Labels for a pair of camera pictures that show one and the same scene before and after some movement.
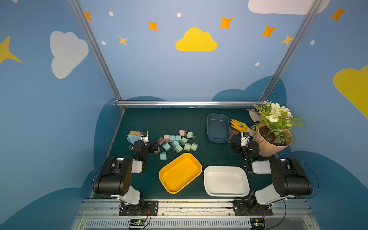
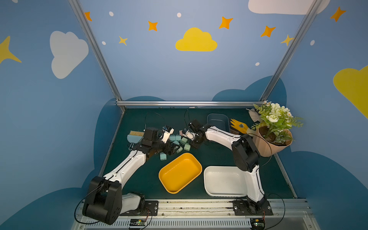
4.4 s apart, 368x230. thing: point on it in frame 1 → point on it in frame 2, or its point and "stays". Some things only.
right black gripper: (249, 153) → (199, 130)
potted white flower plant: (274, 131) stays
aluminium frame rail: (188, 103) stays
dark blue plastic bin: (218, 128) stays
